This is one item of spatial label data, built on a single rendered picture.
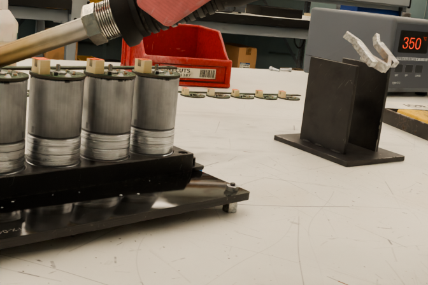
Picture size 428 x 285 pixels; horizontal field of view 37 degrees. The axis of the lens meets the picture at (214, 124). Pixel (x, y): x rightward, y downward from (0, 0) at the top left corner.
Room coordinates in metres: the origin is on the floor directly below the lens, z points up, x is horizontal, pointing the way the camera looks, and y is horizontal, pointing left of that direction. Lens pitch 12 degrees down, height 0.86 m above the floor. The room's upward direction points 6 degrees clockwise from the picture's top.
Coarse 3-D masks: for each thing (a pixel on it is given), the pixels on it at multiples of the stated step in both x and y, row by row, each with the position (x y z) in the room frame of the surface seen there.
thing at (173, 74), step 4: (132, 72) 0.32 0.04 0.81; (136, 72) 0.32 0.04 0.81; (152, 72) 0.32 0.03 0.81; (156, 72) 0.32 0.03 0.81; (164, 72) 0.33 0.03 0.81; (168, 72) 0.33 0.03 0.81; (172, 72) 0.33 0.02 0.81; (148, 76) 0.32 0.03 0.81; (152, 76) 0.32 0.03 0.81; (156, 76) 0.32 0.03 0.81; (160, 76) 0.32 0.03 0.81; (164, 76) 0.32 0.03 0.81; (168, 76) 0.32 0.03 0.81; (172, 76) 0.32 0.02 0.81; (176, 76) 0.32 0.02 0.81
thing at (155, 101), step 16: (144, 80) 0.32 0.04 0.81; (160, 80) 0.32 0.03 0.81; (176, 80) 0.32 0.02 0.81; (144, 96) 0.32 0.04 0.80; (160, 96) 0.32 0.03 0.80; (176, 96) 0.33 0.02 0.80; (144, 112) 0.32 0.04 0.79; (160, 112) 0.32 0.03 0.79; (144, 128) 0.32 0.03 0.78; (160, 128) 0.32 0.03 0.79; (144, 144) 0.32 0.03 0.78; (160, 144) 0.32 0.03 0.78
